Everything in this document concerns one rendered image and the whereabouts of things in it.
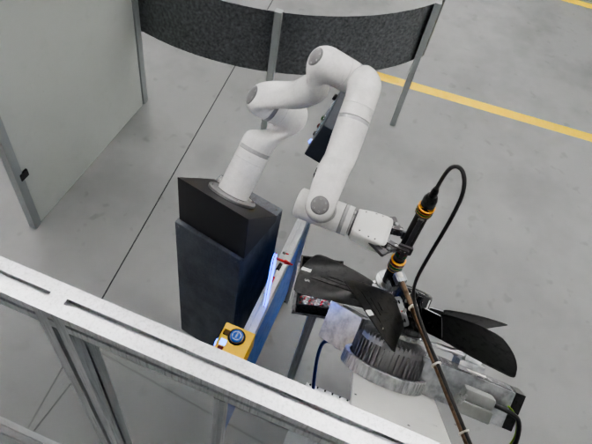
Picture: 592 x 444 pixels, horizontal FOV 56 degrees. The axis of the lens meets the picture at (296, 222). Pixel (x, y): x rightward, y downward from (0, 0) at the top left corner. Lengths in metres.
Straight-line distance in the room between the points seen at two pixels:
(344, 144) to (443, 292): 1.96
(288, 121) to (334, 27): 1.35
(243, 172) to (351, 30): 1.53
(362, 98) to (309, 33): 1.76
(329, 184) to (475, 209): 2.46
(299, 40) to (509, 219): 1.76
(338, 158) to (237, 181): 0.62
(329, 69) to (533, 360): 2.20
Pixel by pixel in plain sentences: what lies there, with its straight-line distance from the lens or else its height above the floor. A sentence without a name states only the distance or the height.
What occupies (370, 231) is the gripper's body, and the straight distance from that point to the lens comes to 1.46.
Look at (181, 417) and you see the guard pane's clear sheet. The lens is 0.88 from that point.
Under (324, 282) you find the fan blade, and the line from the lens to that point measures 1.74.
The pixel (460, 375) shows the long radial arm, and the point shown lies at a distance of 1.79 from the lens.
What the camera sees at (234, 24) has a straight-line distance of 3.26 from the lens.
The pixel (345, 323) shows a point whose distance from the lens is 1.86.
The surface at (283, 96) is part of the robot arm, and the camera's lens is 1.88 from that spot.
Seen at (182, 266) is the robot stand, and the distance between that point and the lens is 2.37.
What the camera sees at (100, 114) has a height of 0.27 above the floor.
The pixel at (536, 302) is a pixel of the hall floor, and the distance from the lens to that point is 3.56.
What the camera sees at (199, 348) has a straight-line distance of 0.66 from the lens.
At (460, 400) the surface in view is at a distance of 1.75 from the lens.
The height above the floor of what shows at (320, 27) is 0.88.
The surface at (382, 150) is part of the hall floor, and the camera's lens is 3.89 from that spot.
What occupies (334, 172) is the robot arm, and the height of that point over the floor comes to 1.63.
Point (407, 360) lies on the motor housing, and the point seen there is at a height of 1.18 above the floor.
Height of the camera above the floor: 2.65
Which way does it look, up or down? 53 degrees down
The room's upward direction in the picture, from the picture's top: 13 degrees clockwise
